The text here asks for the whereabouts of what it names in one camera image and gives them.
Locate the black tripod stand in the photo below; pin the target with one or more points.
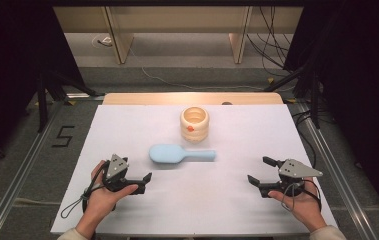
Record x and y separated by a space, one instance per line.
42 106
315 106

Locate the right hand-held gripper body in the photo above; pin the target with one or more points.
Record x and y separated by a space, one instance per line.
293 169

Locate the round floor outlet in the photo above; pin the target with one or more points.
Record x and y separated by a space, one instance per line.
105 41

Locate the white table cover board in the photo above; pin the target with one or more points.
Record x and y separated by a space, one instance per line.
210 200

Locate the yellow tape piece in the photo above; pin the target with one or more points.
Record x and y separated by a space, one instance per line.
270 80
71 103
290 100

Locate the metal floor rail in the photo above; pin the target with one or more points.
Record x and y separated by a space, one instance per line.
22 173
336 173

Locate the light wooden desk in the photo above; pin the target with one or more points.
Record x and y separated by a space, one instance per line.
177 20

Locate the short metal floor bar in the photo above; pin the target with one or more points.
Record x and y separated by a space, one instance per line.
83 96

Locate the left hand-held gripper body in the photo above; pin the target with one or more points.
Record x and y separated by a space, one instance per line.
114 168

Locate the cream ribbed cup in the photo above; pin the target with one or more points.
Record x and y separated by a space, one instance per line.
194 131

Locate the person's left hand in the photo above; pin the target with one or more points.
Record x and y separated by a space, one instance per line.
103 201

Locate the light wooden table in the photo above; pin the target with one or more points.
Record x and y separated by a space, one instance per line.
177 98

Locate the black curtain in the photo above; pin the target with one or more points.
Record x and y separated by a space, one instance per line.
3 66
360 83

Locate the person's right hand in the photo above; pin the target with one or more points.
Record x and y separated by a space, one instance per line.
302 206

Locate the small dark round object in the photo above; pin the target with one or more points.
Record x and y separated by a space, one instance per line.
227 103

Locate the light blue hairbrush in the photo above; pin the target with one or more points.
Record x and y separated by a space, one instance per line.
167 154

